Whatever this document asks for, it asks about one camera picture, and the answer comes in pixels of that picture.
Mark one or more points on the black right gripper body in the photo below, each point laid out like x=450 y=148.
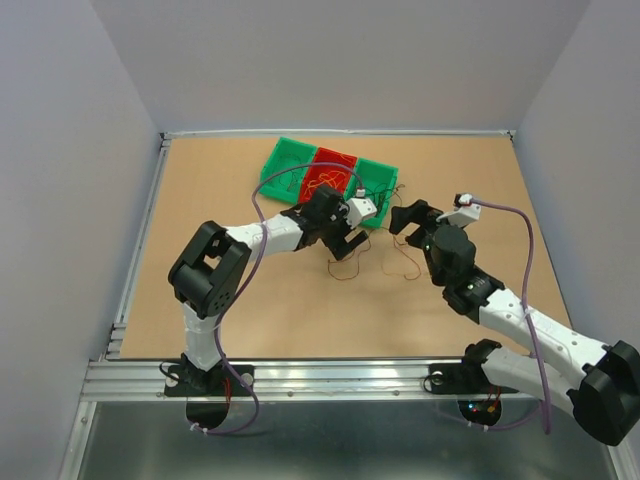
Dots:
x=424 y=236

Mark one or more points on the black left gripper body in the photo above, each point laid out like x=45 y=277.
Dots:
x=334 y=229

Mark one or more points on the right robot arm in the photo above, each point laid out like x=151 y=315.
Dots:
x=597 y=383

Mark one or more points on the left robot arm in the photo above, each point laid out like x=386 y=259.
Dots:
x=206 y=276

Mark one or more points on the red middle bin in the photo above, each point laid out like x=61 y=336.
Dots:
x=330 y=168

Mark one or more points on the green far bin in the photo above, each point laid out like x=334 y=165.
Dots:
x=280 y=182

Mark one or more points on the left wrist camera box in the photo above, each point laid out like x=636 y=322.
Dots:
x=360 y=209

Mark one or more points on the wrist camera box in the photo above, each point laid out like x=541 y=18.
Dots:
x=360 y=209
x=466 y=211

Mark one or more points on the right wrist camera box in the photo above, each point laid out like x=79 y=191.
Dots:
x=466 y=211

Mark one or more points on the green bin near cables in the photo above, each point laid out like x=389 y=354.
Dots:
x=379 y=181

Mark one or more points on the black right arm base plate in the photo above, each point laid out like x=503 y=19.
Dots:
x=450 y=378

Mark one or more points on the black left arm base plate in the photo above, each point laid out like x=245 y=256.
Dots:
x=183 y=381

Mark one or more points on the aluminium front rail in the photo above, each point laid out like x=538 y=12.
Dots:
x=276 y=381

